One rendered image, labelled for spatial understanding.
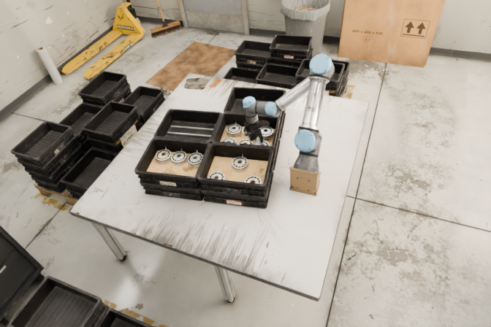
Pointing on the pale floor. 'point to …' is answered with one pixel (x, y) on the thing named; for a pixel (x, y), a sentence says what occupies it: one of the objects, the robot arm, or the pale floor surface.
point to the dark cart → (14, 272)
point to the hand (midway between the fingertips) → (259, 144)
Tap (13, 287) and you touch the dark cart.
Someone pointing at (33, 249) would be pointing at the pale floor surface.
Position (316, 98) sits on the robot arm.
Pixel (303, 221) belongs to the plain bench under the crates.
